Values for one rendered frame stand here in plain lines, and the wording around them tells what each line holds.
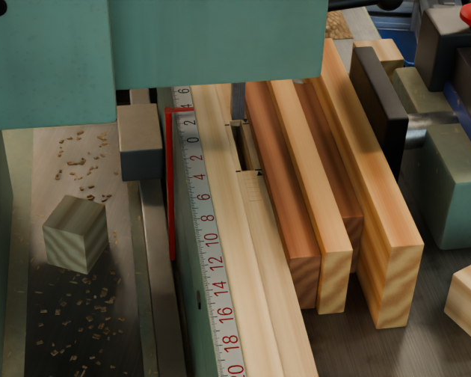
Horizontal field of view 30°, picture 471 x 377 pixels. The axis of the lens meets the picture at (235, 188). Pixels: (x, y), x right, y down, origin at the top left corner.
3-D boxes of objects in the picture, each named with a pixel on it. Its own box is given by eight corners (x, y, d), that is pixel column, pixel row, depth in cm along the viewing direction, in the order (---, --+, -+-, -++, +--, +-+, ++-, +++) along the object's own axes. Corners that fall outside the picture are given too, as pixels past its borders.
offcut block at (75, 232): (70, 232, 76) (65, 194, 73) (109, 242, 75) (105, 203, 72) (47, 264, 73) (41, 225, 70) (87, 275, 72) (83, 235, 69)
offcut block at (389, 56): (398, 94, 75) (404, 58, 73) (359, 97, 75) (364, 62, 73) (386, 72, 78) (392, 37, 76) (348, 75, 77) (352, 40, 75)
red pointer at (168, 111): (195, 259, 72) (194, 111, 62) (170, 261, 71) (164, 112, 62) (194, 252, 72) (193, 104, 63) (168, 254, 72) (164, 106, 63)
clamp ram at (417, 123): (472, 217, 63) (500, 111, 57) (370, 225, 62) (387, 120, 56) (432, 141, 69) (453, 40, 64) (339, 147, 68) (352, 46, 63)
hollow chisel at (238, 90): (244, 120, 63) (246, 59, 60) (232, 120, 63) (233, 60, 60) (242, 112, 64) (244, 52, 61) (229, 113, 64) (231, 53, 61)
